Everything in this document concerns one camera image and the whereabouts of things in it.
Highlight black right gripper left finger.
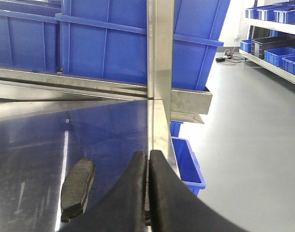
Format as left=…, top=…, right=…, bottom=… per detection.
left=83, top=150, right=148, bottom=232

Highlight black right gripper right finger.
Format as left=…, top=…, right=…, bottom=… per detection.
left=149, top=150, right=244, bottom=232

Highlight grey brake pad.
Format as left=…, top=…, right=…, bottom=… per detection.
left=60, top=159, right=96, bottom=222

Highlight steel roller conveyor shelf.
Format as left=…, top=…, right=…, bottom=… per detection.
left=0, top=67, right=212, bottom=123

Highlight small blue bin under table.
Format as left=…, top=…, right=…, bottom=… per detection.
left=170, top=121, right=206, bottom=197

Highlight large blue bin right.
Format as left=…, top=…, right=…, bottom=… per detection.
left=56, top=0, right=230, bottom=90

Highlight large blue bin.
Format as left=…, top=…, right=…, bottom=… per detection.
left=56, top=0, right=230, bottom=90
left=0, top=0, right=61, bottom=73

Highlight blue tray on shelf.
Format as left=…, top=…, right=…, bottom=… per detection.
left=264, top=47, right=295, bottom=67

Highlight black tray on shelf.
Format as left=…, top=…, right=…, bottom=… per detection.
left=251, top=34, right=295, bottom=59

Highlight white storage shelf rack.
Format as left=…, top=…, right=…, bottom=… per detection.
left=239, top=0, right=295, bottom=85

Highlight large blue bin left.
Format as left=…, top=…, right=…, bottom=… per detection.
left=0, top=0, right=61, bottom=73

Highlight cables on floor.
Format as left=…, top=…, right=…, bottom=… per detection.
left=215, top=49, right=245, bottom=65

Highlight steel rack post right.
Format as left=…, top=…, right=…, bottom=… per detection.
left=146, top=0, right=175, bottom=101

